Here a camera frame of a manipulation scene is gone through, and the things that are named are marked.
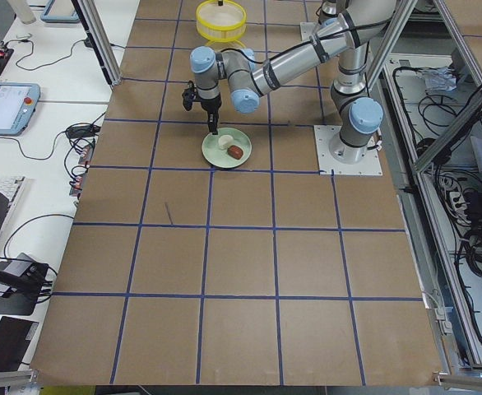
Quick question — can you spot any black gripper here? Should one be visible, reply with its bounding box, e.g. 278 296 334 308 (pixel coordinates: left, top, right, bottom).
198 0 224 135

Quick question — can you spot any yellow steamer layer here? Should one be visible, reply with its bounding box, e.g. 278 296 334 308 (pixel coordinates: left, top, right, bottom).
205 40 246 52
196 0 247 42

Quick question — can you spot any white bun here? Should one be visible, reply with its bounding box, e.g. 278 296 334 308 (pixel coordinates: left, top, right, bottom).
217 134 234 150

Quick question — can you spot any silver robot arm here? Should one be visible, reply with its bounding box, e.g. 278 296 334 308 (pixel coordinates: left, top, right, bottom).
182 1 396 134

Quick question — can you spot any brown bun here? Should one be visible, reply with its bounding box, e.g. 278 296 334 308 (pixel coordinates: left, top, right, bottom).
227 145 244 160

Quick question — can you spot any light green plate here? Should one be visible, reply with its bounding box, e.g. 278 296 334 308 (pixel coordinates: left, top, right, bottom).
202 128 252 169

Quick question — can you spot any black power adapter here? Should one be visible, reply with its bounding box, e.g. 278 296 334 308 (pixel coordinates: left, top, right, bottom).
66 124 100 139

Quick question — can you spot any white keyboard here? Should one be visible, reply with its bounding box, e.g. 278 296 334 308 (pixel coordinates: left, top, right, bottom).
0 175 31 216

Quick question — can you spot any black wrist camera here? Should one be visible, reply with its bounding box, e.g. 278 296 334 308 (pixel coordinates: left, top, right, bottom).
182 81 197 111

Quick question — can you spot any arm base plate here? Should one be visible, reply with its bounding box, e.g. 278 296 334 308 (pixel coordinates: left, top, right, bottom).
299 21 319 41
313 125 382 177

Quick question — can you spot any aluminium frame post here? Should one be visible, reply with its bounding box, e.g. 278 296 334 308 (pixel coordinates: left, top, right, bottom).
72 0 122 87

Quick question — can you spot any black camera stand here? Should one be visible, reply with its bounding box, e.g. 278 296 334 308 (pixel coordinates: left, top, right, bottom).
0 254 50 317

